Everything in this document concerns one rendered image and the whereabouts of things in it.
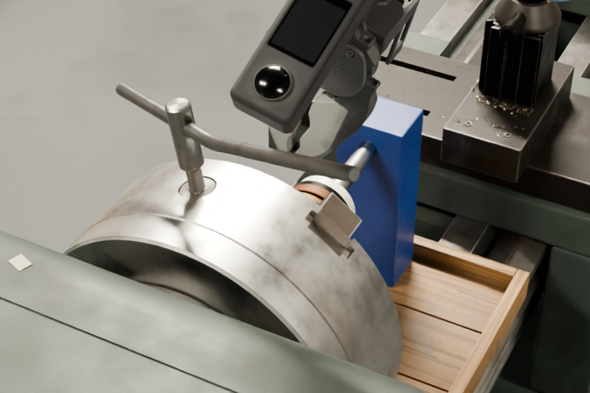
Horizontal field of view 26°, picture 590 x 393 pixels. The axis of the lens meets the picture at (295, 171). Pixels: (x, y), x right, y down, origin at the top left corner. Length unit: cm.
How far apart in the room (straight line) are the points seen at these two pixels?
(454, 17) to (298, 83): 125
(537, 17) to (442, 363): 43
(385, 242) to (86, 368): 62
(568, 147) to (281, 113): 85
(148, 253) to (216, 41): 256
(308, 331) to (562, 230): 63
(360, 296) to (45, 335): 29
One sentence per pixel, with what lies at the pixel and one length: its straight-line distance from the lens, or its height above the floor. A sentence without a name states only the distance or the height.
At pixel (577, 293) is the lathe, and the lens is 168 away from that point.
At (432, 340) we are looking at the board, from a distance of 147.
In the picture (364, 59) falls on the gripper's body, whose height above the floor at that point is 145.
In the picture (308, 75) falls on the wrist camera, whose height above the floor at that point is 147.
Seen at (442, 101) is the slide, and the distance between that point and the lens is 169.
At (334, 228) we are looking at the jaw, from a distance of 112.
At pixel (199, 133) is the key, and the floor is 131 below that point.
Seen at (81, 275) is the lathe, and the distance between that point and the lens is 101.
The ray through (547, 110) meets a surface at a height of 102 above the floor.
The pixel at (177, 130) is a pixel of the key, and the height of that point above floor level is 130.
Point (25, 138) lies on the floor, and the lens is 330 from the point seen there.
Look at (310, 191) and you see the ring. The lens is 129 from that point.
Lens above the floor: 193
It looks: 38 degrees down
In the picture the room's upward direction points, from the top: straight up
